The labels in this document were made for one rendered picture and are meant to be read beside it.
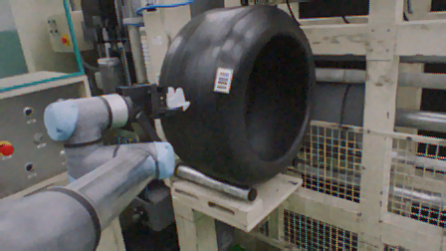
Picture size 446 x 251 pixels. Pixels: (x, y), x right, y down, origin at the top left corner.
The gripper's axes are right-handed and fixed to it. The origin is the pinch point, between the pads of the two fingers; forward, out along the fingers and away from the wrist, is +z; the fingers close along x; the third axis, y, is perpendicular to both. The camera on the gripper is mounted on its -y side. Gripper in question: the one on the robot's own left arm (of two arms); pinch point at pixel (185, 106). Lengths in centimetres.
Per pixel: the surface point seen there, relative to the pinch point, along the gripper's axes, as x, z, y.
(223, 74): -9.9, 4.5, 8.8
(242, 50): -11.2, 10.7, 14.6
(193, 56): 1.2, 4.9, 13.1
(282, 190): -7, 41, -38
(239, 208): -6.2, 16.0, -34.8
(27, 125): 66, -17, -12
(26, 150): 66, -19, -21
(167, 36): 28.3, 19.4, 18.9
